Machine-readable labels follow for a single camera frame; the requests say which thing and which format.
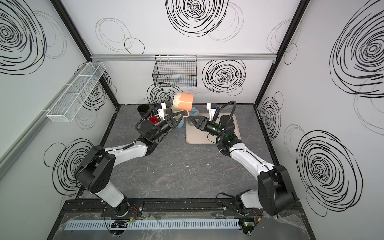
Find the white slotted cable duct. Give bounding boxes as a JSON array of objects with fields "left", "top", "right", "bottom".
[{"left": 64, "top": 219, "right": 241, "bottom": 231}]

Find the white wire shelf basket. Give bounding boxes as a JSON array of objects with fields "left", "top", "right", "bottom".
[{"left": 46, "top": 62, "right": 106, "bottom": 123}]

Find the aluminium wall rail back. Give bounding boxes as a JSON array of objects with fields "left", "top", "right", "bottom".
[{"left": 91, "top": 53, "right": 277, "bottom": 62}]

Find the black corner frame post right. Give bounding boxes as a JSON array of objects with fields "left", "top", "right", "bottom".
[{"left": 254, "top": 0, "right": 310, "bottom": 108}]

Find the cream white mug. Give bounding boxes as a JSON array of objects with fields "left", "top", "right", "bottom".
[{"left": 149, "top": 116, "right": 160, "bottom": 125}]

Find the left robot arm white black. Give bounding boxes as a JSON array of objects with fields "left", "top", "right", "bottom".
[{"left": 75, "top": 111, "right": 189, "bottom": 217}]

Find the aluminium wall rail left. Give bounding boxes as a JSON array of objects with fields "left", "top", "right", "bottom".
[{"left": 1, "top": 62, "right": 89, "bottom": 181}]

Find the blue butterfly mug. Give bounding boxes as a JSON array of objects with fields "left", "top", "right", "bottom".
[{"left": 189, "top": 107, "right": 200, "bottom": 116}]

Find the black wire hanging basket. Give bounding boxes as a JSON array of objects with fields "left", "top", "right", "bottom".
[{"left": 152, "top": 54, "right": 198, "bottom": 88}]

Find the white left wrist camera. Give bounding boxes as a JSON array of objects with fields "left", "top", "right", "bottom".
[{"left": 156, "top": 102, "right": 167, "bottom": 119}]

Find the light blue mug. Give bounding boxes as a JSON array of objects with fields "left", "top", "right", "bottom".
[{"left": 177, "top": 118, "right": 185, "bottom": 128}]

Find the white black mug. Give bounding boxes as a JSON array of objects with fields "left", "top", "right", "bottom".
[{"left": 137, "top": 104, "right": 150, "bottom": 119}]

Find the grey mug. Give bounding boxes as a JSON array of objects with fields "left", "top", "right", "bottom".
[{"left": 165, "top": 101, "right": 172, "bottom": 114}]

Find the black corner frame post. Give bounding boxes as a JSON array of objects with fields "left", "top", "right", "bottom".
[
  {"left": 50, "top": 0, "right": 120, "bottom": 109},
  {"left": 254, "top": 0, "right": 310, "bottom": 108}
]

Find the aluminium wall rail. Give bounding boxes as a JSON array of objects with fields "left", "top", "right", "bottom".
[
  {"left": 91, "top": 53, "right": 277, "bottom": 62},
  {"left": 1, "top": 62, "right": 89, "bottom": 181}
]

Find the black corner frame post left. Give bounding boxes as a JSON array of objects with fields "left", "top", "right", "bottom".
[{"left": 50, "top": 0, "right": 120, "bottom": 109}]

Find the orange cream mug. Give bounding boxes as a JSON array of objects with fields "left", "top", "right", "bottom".
[{"left": 173, "top": 93, "right": 194, "bottom": 118}]

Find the beige plastic tray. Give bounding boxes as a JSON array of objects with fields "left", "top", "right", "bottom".
[{"left": 185, "top": 113, "right": 242, "bottom": 145}]

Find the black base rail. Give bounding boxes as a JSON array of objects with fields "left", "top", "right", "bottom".
[{"left": 61, "top": 197, "right": 301, "bottom": 218}]

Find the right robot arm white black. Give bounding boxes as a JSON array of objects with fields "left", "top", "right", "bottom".
[{"left": 189, "top": 115, "right": 298, "bottom": 216}]

